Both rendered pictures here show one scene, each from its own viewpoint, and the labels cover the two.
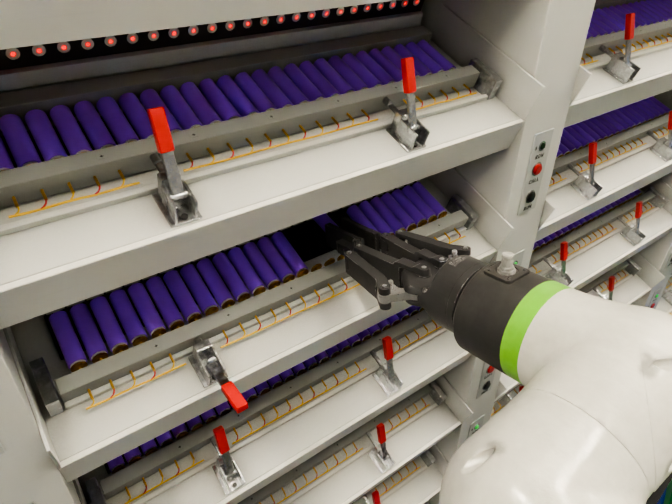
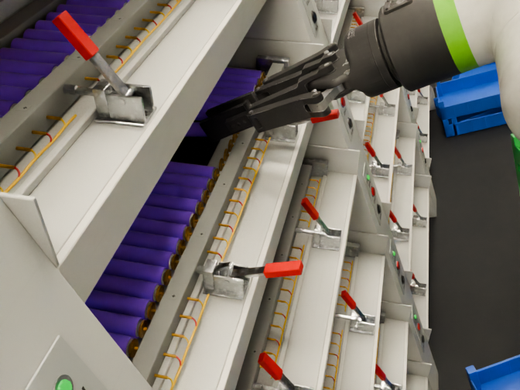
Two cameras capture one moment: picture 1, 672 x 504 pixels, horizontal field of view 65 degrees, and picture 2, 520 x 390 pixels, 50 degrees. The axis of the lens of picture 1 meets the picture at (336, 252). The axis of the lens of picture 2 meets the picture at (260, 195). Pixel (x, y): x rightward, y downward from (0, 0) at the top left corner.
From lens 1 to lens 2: 27 cm
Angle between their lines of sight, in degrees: 22
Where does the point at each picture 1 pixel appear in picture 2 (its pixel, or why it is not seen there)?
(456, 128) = not seen: outside the picture
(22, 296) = (85, 251)
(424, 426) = (364, 278)
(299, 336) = (265, 215)
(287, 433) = (301, 335)
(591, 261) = not seen: hidden behind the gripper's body
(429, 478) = (392, 330)
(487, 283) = (396, 15)
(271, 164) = (154, 55)
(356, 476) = (359, 353)
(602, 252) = not seen: hidden behind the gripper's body
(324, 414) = (311, 299)
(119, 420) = (206, 376)
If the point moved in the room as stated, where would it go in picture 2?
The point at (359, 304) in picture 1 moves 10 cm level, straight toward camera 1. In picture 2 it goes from (278, 166) to (332, 188)
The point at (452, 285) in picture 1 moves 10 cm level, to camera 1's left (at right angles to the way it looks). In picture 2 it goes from (367, 46) to (298, 99)
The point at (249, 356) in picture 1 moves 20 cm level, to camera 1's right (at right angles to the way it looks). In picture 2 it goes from (247, 254) to (372, 145)
